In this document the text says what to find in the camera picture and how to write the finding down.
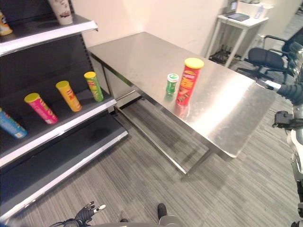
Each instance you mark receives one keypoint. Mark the yellow snack can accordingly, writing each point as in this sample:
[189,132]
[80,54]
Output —
[4,27]

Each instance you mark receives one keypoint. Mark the blue chips can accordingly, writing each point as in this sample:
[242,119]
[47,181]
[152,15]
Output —
[10,125]

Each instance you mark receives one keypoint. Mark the black office chair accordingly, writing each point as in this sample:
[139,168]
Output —
[265,56]

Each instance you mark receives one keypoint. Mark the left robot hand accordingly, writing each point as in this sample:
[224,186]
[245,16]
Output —
[86,212]

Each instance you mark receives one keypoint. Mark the white storage box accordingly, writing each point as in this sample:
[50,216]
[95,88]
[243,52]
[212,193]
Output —
[251,8]

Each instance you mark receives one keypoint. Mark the narrow black shelf board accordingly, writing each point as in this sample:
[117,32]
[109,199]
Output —
[35,35]

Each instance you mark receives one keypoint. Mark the robot dark foot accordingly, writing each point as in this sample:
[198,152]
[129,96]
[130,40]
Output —
[162,210]
[123,221]

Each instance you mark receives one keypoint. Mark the pink chips can yellow lid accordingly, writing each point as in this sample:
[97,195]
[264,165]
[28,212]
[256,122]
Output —
[42,108]

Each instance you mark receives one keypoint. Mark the dark tablet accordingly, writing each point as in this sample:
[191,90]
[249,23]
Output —
[236,17]

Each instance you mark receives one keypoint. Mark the red chips can yellow lid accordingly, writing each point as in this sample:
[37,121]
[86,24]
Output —
[187,82]

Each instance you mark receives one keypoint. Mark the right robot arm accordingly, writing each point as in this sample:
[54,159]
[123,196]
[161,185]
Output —
[296,146]

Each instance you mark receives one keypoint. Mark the small green can white lid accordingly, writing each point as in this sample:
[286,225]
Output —
[172,85]

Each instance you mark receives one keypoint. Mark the white printed paper cup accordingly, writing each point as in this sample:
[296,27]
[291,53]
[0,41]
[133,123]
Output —
[63,11]

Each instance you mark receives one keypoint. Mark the wide empty black shelf board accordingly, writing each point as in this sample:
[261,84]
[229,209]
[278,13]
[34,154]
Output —
[59,160]

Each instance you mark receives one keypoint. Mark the black shelf board holding cans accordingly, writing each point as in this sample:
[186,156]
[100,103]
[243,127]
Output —
[71,123]

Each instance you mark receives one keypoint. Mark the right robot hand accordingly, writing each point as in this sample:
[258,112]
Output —
[291,92]

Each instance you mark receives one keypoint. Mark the white side table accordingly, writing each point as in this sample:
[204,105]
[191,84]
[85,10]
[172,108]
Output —
[239,24]

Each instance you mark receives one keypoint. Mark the robot silver leg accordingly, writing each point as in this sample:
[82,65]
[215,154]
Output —
[170,221]

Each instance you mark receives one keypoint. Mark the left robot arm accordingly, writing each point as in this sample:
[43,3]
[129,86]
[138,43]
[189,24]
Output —
[66,223]

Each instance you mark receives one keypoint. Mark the stainless steel table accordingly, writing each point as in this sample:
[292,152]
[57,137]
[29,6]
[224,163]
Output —
[213,99]

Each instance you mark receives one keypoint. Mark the small clear bottle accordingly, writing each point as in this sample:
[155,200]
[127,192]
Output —
[258,12]

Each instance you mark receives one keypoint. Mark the small grey screen device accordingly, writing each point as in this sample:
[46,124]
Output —
[233,6]

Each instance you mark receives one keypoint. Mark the green chips can yellow lid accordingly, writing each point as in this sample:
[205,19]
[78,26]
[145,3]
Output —
[94,87]

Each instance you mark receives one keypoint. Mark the black shelving unit back panel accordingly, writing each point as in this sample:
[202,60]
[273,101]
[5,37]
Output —
[47,59]

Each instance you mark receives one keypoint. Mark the orange chips can yellow lid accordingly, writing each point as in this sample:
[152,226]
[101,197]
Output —
[69,95]

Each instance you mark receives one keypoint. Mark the dark items under side table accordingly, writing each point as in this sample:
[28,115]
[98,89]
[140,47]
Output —
[221,55]

